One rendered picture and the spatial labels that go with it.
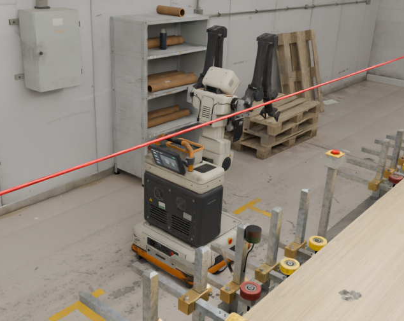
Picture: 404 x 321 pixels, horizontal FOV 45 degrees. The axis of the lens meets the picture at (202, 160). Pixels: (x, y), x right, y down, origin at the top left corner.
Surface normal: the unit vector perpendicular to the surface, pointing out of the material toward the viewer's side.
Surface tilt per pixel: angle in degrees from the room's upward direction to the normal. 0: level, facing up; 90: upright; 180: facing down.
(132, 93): 90
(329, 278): 0
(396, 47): 90
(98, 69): 90
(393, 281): 0
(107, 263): 0
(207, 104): 82
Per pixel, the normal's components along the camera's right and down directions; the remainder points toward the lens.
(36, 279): 0.04, -0.92
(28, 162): 0.76, 0.28
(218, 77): -0.45, -0.43
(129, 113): -0.64, 0.27
